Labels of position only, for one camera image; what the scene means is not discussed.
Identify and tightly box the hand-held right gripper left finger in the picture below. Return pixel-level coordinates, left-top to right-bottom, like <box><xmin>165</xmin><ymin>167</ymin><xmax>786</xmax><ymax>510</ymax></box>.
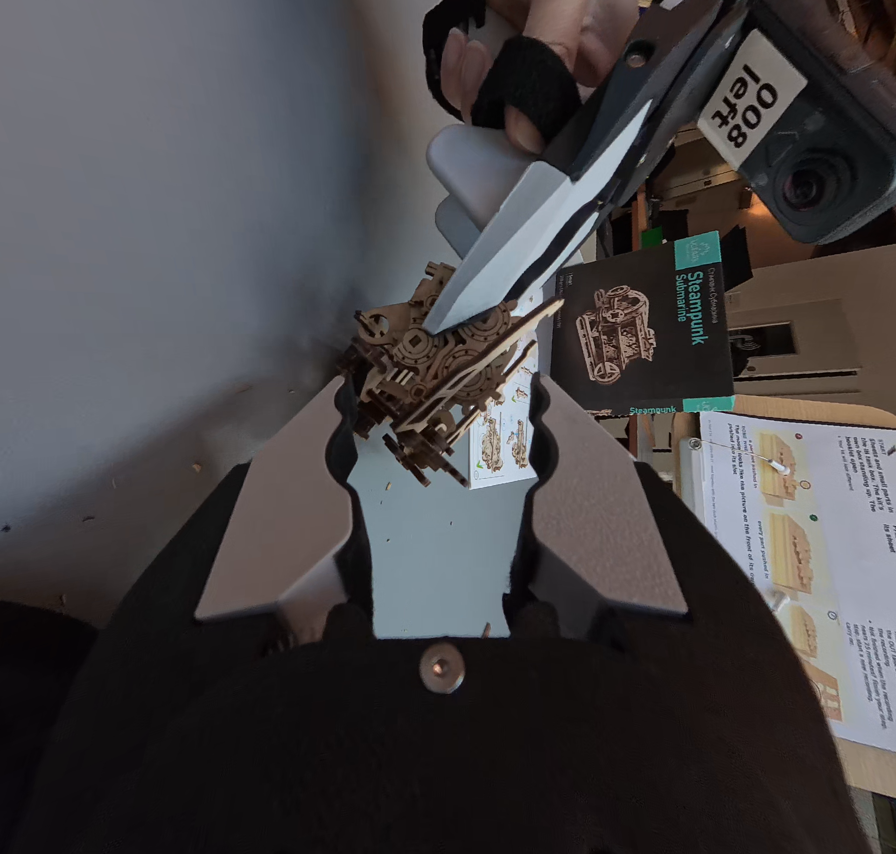
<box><xmin>193</xmin><ymin>375</ymin><xmax>375</xmax><ymax>645</ymax></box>

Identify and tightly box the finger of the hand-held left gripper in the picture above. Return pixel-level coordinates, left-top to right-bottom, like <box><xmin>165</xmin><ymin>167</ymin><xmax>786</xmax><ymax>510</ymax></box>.
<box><xmin>518</xmin><ymin>198</ymin><xmax>611</xmax><ymax>304</ymax></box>
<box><xmin>422</xmin><ymin>98</ymin><xmax>658</xmax><ymax>335</ymax></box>

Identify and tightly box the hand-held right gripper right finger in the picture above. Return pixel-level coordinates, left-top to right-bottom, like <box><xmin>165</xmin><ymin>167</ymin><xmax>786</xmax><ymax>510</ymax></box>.
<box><xmin>505</xmin><ymin>371</ymin><xmax>690</xmax><ymax>637</ymax></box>

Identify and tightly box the light wooden bracket part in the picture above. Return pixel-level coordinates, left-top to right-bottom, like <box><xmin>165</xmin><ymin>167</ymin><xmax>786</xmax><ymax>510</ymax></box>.
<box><xmin>388</xmin><ymin>298</ymin><xmax>567</xmax><ymax>435</ymax></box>

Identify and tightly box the wooden gear model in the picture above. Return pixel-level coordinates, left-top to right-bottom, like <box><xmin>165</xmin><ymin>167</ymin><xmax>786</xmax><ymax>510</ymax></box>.
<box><xmin>336</xmin><ymin>261</ymin><xmax>540</xmax><ymax>489</ymax></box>

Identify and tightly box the black model kit box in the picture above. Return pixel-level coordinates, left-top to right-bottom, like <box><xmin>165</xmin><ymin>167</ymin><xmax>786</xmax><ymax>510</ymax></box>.
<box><xmin>549</xmin><ymin>230</ymin><xmax>737</xmax><ymax>419</ymax></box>

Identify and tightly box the white sheet holder panel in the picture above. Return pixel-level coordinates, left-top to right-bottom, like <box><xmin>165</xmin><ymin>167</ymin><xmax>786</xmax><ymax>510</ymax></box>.
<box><xmin>674</xmin><ymin>434</ymin><xmax>708</xmax><ymax>512</ymax></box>

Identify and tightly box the white instruction booklet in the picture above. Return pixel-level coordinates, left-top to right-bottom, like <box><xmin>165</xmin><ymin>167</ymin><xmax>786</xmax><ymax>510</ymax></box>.
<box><xmin>468</xmin><ymin>301</ymin><xmax>541</xmax><ymax>493</ymax></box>

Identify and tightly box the printed task sheet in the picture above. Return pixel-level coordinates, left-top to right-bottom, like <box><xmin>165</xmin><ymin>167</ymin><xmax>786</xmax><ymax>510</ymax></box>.
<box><xmin>700</xmin><ymin>410</ymin><xmax>896</xmax><ymax>753</ymax></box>

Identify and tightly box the beige cabinet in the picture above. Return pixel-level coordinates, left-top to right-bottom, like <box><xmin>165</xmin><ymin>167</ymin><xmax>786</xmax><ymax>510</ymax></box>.
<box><xmin>728</xmin><ymin>242</ymin><xmax>896</xmax><ymax>396</ymax></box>

